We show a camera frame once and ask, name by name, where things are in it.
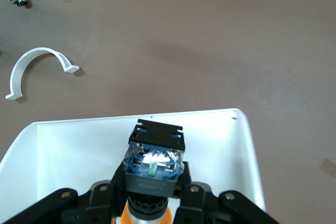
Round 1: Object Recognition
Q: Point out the yellow push button switch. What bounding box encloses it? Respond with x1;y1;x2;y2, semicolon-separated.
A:
121;118;188;224

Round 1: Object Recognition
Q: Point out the white curved pipe clamp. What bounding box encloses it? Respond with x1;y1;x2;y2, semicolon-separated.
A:
5;47;80;101

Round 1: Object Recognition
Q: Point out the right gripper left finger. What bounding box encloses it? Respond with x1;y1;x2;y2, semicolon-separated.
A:
0;161;127;224

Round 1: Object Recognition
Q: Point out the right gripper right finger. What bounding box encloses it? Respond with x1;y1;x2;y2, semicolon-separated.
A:
175;160;281;224

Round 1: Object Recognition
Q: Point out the white plastic drawer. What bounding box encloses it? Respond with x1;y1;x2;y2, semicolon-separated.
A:
0;108;267;224

